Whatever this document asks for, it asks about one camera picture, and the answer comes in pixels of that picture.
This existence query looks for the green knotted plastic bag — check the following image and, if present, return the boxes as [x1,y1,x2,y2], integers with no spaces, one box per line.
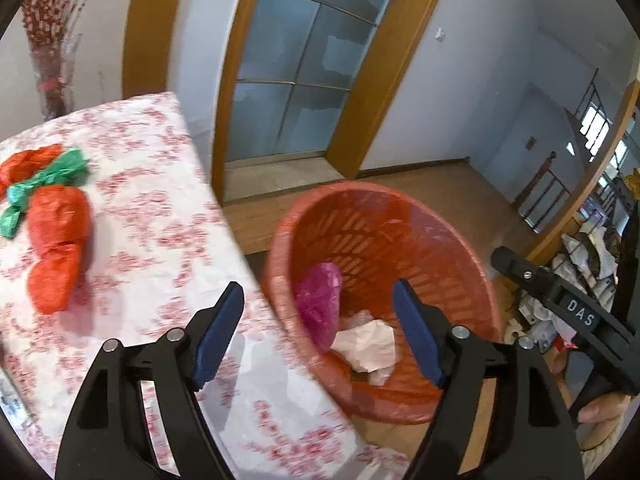
[0,147,92,240]

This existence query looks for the curved wooden arch frame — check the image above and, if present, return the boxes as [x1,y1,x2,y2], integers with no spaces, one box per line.
[525,91,640,267]

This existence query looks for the glass vase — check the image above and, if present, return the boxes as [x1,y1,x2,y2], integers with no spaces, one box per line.
[31,34,84,122]

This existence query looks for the small orange plastic bag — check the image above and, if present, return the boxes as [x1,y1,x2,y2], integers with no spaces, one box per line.
[0,144,65,197]

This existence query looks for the printed clear plastic bag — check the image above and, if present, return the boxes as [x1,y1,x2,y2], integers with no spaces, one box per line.
[0,375,31,431]

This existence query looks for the white tissue paper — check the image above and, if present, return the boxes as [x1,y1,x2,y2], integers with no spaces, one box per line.
[331,320,397,387]

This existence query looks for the large orange plastic bag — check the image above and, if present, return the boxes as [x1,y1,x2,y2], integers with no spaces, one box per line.
[27,185,94,317]

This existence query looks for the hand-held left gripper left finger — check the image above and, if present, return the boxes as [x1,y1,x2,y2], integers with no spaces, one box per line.
[55,281,246,480]

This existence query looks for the orange plastic waste basket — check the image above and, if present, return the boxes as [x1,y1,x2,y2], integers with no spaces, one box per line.
[262,182,503,424]

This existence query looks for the cluttered household items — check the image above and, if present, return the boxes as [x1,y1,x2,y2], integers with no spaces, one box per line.
[507,210,632,361]

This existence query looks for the pink plastic bag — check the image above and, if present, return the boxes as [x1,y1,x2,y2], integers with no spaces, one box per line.
[294,262,344,354]

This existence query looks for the frosted glass door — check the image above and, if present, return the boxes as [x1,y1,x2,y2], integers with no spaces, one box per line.
[224,0,403,162]

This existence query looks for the person's right hand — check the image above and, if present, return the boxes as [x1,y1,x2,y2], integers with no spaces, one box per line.
[575,387,633,431]

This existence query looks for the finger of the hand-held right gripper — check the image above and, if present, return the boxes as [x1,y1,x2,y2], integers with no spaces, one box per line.
[490,246,555,307]

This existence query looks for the wooden wall panel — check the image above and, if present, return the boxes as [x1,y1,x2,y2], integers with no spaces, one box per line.
[122,0,194,102]

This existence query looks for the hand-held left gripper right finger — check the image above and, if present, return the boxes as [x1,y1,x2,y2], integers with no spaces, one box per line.
[392,280,586,480]

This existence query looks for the wooden door frame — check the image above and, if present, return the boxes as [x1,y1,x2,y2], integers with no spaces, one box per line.
[212,0,457,207]

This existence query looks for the floral tablecloth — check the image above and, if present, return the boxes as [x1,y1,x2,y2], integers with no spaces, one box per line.
[0,91,416,480]

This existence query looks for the metal stair railing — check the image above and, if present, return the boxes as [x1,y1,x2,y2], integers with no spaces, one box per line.
[514,159,574,234]

